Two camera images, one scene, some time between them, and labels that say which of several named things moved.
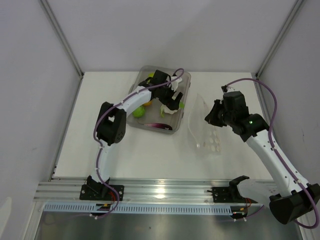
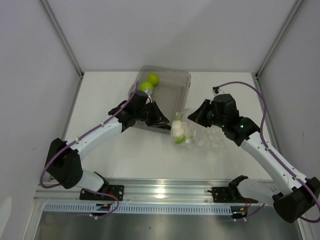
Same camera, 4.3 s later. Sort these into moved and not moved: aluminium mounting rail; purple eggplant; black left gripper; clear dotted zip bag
Moved: clear dotted zip bag; black left gripper
Not moved: purple eggplant; aluminium mounting rail
